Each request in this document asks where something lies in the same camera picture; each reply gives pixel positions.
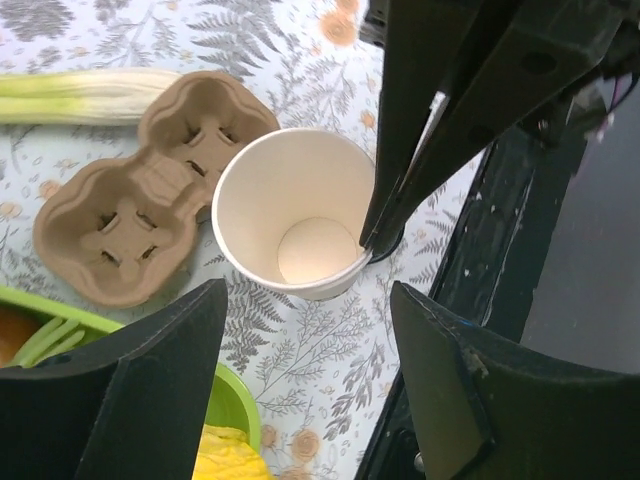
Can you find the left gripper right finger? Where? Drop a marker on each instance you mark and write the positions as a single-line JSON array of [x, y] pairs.
[[485, 407]]

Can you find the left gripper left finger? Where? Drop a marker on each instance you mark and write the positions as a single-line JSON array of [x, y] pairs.
[[130, 405]]

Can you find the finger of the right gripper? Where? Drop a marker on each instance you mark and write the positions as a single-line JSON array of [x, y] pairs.
[[422, 39], [517, 56]]

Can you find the white paper coffee cup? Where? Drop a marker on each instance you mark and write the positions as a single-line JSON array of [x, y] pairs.
[[289, 209]]

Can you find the green plastic tray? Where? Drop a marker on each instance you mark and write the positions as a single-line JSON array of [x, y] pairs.
[[230, 403]]

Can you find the yellow leafy cabbage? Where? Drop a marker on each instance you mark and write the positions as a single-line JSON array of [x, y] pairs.
[[224, 454]]

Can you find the orange carrot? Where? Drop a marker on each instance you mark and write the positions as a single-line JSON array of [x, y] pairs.
[[12, 335]]

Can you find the brown cardboard cup carrier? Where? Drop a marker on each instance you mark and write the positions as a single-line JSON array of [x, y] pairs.
[[121, 227]]

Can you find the black plastic cup lid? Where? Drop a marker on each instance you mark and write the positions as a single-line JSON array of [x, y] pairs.
[[383, 251]]

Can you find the green onion stalk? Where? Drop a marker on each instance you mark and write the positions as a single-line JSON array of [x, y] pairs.
[[94, 97]]

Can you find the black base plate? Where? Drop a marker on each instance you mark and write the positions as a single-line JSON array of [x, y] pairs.
[[488, 273]]

